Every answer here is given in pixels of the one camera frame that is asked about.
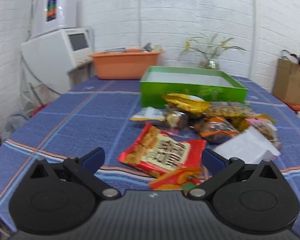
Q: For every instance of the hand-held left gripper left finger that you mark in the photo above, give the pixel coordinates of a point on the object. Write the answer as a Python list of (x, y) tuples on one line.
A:
[(93, 158)]

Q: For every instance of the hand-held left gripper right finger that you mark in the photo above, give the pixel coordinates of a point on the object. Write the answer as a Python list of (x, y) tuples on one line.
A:
[(213, 162)]

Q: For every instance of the orange snack packet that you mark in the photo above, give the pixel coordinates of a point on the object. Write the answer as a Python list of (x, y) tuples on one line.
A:
[(215, 130)]

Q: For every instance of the red cracker packet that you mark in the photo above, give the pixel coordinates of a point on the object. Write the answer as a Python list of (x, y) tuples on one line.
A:
[(165, 152)]

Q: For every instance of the clear peanut packet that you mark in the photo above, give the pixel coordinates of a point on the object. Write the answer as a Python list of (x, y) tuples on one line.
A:
[(230, 110)]

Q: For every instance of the clear dark nut packet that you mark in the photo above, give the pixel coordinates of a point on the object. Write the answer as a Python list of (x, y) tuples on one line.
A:
[(175, 120)]

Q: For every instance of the yellow snack bag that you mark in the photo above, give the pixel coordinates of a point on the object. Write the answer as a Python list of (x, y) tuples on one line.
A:
[(187, 103)]

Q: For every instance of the green cardboard box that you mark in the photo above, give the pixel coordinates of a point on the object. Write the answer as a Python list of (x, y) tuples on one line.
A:
[(165, 92)]

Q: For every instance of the white plastic bag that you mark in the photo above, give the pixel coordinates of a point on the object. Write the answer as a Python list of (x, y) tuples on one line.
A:
[(245, 145)]

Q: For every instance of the small red orange packet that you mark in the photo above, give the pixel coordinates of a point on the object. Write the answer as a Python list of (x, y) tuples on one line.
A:
[(175, 180)]

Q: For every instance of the yellow bread packet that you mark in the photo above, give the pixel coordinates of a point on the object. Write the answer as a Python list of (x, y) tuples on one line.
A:
[(240, 124)]

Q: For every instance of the pink snack packet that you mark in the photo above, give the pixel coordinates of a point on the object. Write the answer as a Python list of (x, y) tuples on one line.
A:
[(265, 130)]

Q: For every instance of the pale yellow snack packet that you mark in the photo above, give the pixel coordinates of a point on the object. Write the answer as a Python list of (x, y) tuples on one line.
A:
[(147, 115)]

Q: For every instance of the orange plastic basin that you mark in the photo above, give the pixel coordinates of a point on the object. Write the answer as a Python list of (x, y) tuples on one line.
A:
[(125, 66)]

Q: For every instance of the glass vase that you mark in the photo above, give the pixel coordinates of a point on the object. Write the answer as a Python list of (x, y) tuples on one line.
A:
[(210, 64)]

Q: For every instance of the red flat packet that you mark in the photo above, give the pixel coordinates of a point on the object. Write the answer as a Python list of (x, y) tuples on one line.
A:
[(298, 108)]

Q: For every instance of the brown paper bag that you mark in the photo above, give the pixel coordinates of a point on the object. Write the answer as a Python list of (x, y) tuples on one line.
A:
[(290, 85)]

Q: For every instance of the white machine with screen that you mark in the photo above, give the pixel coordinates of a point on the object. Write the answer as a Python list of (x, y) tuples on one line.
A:
[(45, 57)]

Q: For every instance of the yellow flowering plant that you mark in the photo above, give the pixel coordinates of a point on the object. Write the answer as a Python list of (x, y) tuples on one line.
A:
[(210, 42)]

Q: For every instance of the metal kitchenware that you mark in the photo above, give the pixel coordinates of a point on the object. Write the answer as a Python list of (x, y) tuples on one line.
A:
[(147, 47)]

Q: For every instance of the white water purifier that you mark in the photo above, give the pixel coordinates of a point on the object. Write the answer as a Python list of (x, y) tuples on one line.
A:
[(65, 10)]

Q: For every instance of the white wall pipe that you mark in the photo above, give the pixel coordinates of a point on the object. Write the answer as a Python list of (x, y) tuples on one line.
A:
[(253, 30), (140, 17)]

